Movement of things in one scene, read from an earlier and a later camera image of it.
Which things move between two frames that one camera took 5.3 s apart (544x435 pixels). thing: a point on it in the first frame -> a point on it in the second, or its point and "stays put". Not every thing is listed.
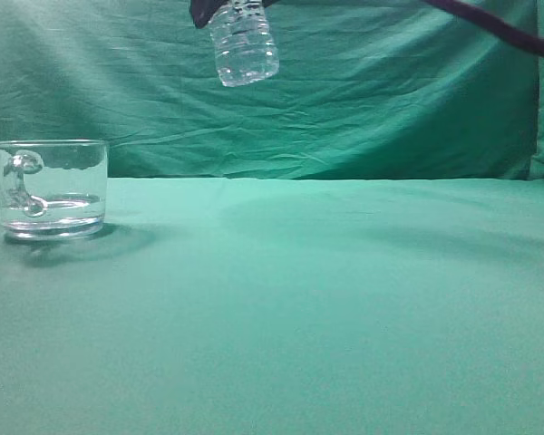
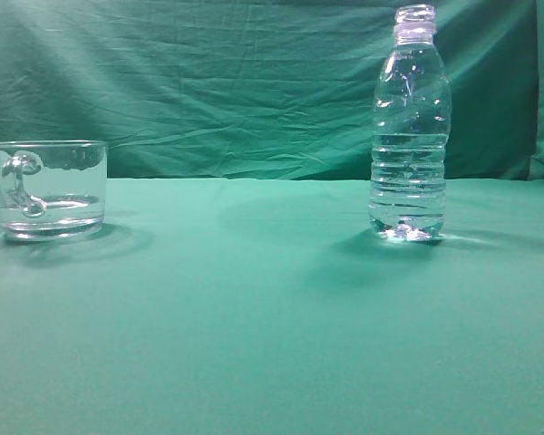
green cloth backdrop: (364, 90) stays put
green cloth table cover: (281, 305) stays put
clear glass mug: (50, 189) stays put
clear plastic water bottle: (245, 49) -> (411, 130)
